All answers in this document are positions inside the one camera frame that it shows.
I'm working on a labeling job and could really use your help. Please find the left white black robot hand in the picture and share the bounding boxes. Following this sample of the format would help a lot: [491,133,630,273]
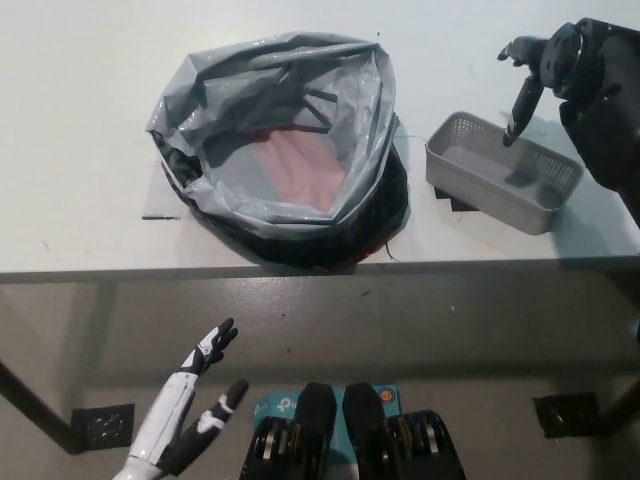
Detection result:
[127,318,250,476]

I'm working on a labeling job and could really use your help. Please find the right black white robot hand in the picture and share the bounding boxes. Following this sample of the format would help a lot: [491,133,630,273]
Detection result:
[497,18,584,147]

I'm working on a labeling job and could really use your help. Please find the grey perforated rectangular basket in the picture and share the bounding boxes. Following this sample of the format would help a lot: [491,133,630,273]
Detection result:
[424,111,585,236]

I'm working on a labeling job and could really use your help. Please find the grey plastic bag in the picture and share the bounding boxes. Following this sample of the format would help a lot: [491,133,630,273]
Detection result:
[144,30,411,274]

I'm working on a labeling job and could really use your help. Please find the red item inside bag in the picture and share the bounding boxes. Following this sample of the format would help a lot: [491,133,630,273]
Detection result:
[262,130,351,216]

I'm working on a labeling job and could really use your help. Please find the black table leg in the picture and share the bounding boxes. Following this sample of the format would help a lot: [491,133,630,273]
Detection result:
[0,359,79,454]

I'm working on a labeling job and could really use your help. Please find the black tape patch on table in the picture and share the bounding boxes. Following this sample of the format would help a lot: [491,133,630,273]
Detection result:
[433,185,477,213]

